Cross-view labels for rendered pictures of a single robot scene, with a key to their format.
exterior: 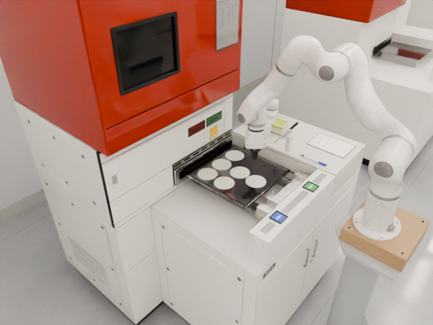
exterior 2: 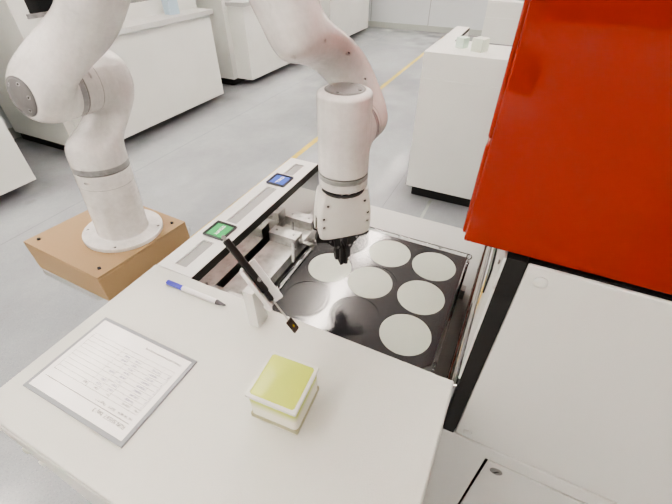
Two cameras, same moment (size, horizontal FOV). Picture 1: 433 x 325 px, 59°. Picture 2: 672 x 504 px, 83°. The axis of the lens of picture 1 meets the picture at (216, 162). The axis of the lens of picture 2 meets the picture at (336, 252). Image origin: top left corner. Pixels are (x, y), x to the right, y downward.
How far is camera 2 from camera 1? 2.19 m
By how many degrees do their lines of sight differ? 103
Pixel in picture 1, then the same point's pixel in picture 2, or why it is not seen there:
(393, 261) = not seen: hidden behind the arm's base
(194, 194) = not seen: hidden behind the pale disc
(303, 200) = (239, 207)
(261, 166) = (327, 310)
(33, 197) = not seen: outside the picture
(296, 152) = (236, 316)
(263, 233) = (299, 163)
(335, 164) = (141, 293)
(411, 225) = (65, 232)
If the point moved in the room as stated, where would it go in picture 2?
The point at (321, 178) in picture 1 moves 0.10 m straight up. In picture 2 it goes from (190, 257) to (177, 219)
